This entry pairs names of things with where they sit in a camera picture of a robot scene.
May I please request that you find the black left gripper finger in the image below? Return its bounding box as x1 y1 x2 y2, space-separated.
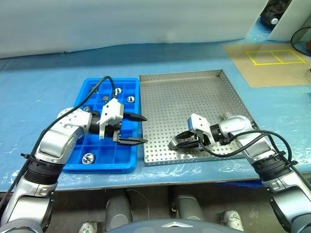
118 137 148 146
122 113 148 122

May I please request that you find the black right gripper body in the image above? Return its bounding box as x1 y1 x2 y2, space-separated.
196 130 211 151

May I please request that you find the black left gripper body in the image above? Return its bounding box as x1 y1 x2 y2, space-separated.
106 119 122 144

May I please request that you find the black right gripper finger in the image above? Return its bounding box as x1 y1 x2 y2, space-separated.
175 130 198 141
173 140 200 149

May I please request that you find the blue compartment tray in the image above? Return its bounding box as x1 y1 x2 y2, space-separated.
62 77 142 174

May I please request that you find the perforated metal tray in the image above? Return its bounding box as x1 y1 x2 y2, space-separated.
138 69 260 167

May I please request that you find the grey rounded cylinder shape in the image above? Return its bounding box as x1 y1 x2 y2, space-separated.
174 193 205 221
104 194 133 231

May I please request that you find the white lumpy object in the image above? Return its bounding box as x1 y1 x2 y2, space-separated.
220 210 245 231
79 221 98 233

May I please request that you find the dark blue-grey rounded housing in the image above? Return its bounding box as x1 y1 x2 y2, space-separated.
104 218 207 233

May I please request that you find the blue plastic table cover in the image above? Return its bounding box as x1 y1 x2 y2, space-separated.
0 24 311 192

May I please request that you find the brown cardboard mat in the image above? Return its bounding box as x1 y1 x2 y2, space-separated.
223 43 311 88

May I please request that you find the white backdrop sheet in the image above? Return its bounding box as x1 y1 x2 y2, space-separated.
0 0 268 60

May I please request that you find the black bundle with white cap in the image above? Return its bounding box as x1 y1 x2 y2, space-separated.
259 0 285 31

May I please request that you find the white leaning board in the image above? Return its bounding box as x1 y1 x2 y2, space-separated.
267 0 311 42

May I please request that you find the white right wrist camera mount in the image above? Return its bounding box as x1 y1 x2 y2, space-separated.
186 113 214 146

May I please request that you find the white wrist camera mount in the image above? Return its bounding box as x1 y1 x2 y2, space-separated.
98 99 124 140
186 113 214 146

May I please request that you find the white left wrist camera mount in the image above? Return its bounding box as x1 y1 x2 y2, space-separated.
98 99 124 140

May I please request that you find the thin black cable loop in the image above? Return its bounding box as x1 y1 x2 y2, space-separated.
290 26 311 58

